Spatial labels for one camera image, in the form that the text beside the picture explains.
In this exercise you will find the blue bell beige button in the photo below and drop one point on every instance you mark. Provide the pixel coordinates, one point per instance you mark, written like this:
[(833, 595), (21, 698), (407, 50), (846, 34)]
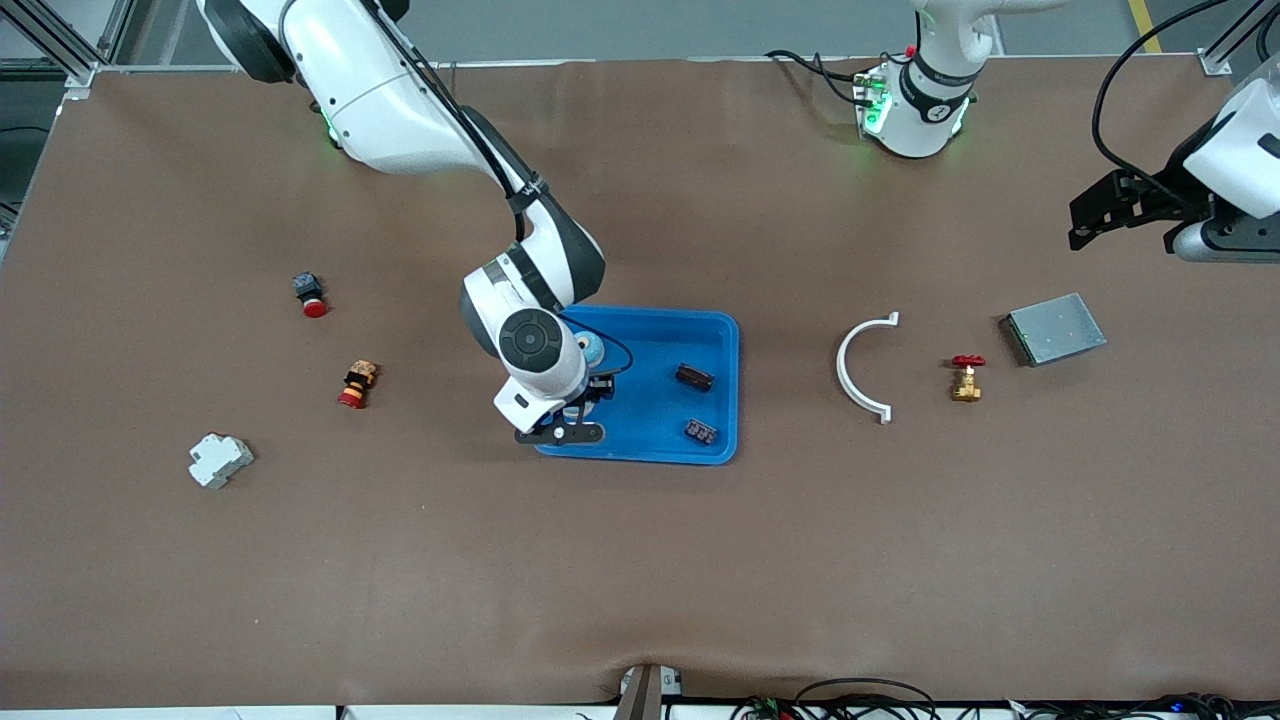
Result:
[(592, 350), (578, 410)]

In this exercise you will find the dark brown rectangular block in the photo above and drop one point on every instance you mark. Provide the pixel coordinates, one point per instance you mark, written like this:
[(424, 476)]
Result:
[(695, 377)]

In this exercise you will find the small black block capacitor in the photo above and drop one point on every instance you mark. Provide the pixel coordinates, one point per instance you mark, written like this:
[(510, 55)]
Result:
[(702, 431)]

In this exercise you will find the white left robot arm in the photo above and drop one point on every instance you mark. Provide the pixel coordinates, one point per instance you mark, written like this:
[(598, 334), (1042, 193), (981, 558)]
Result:
[(915, 120)]

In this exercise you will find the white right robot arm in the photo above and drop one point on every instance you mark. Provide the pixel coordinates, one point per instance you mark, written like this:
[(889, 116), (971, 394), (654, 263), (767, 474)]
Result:
[(530, 345)]

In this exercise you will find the blue plastic tray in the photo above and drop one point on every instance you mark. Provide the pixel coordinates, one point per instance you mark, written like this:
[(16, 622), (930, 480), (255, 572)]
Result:
[(660, 400)]

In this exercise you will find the grey metal box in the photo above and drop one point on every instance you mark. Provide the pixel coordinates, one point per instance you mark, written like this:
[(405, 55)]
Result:
[(1055, 330)]

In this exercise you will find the red yellow emergency stop button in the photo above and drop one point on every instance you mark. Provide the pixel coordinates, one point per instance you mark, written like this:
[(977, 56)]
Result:
[(357, 385)]

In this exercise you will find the white curved pipe clamp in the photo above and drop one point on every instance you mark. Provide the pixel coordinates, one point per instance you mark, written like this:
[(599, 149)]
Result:
[(842, 370)]

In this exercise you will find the red push button black body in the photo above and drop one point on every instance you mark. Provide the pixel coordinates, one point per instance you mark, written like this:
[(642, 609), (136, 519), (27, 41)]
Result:
[(312, 296)]

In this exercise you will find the white circuit breaker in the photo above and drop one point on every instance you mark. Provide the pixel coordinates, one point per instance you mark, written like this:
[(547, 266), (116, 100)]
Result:
[(220, 460)]

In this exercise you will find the aluminium frame profile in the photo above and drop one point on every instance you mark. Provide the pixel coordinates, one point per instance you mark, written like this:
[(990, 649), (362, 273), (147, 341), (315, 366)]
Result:
[(75, 70), (1215, 62)]

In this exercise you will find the metal table edge bracket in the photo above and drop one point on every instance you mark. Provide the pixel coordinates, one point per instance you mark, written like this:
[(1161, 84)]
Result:
[(643, 695)]

